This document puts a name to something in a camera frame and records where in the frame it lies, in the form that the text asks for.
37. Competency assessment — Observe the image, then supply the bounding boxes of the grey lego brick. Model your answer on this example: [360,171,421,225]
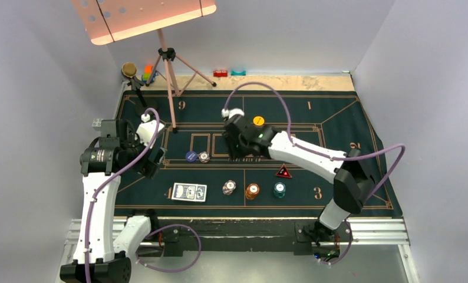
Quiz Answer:
[92,119,103,131]

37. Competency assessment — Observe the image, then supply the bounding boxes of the yellow round button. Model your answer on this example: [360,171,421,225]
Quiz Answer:
[253,116,265,126]

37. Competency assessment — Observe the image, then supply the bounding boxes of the cyan toy block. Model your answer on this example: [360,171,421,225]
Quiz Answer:
[230,70,246,76]

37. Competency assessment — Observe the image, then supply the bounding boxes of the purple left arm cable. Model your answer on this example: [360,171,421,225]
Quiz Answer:
[83,107,202,283]

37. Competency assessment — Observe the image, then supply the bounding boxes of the orange green toy blocks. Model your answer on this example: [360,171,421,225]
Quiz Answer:
[141,65,157,83]

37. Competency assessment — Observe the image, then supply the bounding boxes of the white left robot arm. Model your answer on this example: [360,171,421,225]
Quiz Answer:
[60,117,166,282]

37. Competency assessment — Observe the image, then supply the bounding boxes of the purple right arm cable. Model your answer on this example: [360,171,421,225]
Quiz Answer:
[223,81,407,266]

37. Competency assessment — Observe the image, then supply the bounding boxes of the black red all-in triangle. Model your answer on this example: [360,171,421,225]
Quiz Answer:
[275,164,292,179]

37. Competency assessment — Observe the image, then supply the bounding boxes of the green poker table mat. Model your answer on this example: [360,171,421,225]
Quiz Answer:
[115,90,383,218]

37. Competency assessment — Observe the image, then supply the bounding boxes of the orange chip stack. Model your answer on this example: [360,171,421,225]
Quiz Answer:
[245,183,260,200]

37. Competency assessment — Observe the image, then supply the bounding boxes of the teal chip stack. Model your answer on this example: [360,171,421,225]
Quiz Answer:
[273,182,286,198]

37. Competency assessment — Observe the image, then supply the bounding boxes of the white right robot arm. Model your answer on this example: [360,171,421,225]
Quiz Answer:
[223,113,376,240]

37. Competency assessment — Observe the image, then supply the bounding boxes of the pink music stand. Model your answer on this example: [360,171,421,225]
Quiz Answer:
[70,0,218,134]

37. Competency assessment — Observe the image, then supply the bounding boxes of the blue round dealer button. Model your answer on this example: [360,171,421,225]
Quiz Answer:
[185,150,198,162]

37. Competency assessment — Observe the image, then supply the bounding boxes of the blue playing card deck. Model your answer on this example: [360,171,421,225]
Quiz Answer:
[171,183,207,202]

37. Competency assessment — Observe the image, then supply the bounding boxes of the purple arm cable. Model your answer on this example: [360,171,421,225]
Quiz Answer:
[223,81,407,266]
[83,107,202,283]

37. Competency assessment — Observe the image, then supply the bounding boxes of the small microphone on stand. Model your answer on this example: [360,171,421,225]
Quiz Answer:
[121,62,159,116]

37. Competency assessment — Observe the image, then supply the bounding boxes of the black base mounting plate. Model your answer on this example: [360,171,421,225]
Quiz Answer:
[139,216,351,259]

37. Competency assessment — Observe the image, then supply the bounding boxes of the red toy block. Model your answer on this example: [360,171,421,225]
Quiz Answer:
[213,69,229,77]

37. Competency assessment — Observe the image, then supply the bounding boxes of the white purple poker chip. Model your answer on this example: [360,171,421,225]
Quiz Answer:
[197,152,210,163]

